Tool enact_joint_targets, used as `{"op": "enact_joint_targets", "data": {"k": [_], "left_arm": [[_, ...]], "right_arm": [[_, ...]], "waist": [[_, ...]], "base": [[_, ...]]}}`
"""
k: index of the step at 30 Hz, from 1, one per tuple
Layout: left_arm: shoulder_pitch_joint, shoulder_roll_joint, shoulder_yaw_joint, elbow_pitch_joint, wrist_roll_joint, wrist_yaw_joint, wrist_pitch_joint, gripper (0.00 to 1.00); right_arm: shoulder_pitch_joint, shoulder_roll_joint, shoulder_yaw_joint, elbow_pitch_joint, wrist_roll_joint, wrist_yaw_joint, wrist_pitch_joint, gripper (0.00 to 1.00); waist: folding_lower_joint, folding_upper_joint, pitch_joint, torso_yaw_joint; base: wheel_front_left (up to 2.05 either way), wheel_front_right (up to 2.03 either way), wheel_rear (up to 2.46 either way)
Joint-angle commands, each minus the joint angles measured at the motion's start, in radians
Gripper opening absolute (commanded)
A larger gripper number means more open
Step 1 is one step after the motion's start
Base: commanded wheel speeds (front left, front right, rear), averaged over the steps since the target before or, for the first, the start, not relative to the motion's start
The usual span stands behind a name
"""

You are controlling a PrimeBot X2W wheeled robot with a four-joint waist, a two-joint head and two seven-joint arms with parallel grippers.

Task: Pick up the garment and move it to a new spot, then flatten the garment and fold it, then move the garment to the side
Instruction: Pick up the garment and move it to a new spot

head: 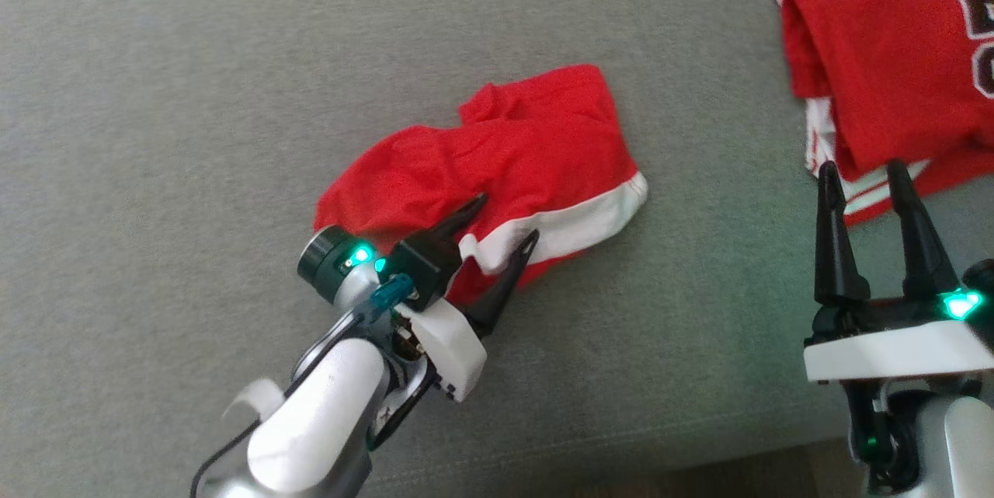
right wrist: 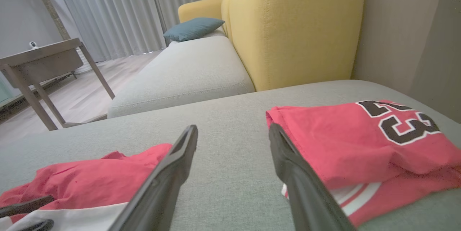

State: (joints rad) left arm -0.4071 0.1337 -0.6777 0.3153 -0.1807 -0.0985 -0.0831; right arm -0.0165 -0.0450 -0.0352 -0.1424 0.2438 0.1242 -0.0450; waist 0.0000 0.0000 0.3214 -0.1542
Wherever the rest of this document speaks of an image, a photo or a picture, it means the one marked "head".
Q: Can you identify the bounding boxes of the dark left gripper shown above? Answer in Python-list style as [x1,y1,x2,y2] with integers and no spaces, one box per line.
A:
[297,193,540,337]

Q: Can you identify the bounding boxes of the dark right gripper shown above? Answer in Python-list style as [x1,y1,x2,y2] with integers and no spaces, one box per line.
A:
[808,160,994,347]

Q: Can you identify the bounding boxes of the red shorts with white stripe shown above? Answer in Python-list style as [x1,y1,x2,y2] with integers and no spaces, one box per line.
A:
[313,64,649,306]

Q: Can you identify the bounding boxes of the red white jersey shirt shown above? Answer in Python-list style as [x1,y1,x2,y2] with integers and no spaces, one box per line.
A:
[773,0,994,228]

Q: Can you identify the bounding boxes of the large grey sofa seat cushion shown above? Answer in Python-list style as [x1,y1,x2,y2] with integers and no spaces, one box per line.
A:
[0,0,994,498]

